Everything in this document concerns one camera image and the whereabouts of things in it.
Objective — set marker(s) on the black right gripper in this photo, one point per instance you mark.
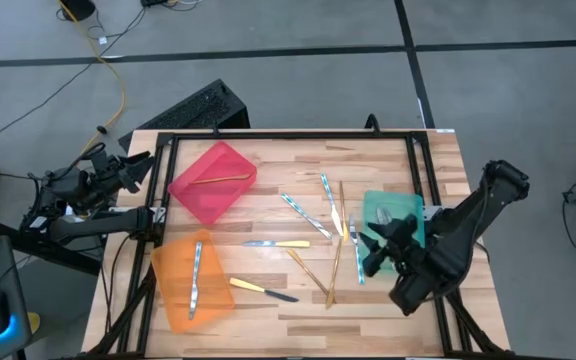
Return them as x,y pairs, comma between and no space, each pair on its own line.
405,250

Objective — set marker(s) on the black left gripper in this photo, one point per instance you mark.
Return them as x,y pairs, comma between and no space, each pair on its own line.
108,172

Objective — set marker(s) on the blue-patterned fork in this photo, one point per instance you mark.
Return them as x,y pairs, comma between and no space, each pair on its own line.
357,255

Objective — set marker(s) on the gold cutlery piece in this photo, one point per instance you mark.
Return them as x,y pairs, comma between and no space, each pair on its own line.
334,272
342,210

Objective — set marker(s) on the blue-patterned table knife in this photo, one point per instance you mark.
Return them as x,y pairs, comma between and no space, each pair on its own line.
195,280
331,202
308,217

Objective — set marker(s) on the gold table knife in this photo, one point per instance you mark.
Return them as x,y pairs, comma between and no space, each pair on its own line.
308,272

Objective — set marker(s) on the gold curved utensil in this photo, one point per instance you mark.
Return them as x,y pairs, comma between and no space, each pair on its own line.
218,179

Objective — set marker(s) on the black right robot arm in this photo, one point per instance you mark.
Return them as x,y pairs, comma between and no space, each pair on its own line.
468,225

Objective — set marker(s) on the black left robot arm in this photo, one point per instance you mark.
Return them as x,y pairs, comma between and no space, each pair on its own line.
98,222

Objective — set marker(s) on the teal translucent plastic bin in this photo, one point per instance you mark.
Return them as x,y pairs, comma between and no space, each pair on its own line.
408,205

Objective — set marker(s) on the red translucent plastic bin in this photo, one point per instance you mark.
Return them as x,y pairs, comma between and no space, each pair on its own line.
218,200

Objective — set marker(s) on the black perforated metal case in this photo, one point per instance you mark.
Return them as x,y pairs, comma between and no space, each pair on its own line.
198,110

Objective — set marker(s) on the orange translucent plastic bin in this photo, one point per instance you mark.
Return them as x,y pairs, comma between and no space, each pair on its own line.
173,280

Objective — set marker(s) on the black base beam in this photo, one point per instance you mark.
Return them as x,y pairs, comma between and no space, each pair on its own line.
43,255

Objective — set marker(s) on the white label strip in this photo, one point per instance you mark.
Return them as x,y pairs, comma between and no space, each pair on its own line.
445,130

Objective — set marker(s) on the grey desk surface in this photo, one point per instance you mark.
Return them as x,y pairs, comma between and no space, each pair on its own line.
13,270

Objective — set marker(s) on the black floor device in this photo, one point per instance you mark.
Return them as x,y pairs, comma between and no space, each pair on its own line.
153,2

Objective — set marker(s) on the black round floor object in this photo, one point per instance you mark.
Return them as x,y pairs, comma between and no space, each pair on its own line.
78,7

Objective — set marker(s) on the yellow disc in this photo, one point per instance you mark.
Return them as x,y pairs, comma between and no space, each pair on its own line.
34,322

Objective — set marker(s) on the black arched frame hook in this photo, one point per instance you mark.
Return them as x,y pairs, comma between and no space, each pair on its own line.
372,117
215,129

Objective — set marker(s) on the black aluminium table frame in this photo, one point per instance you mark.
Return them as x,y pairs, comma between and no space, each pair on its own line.
293,135

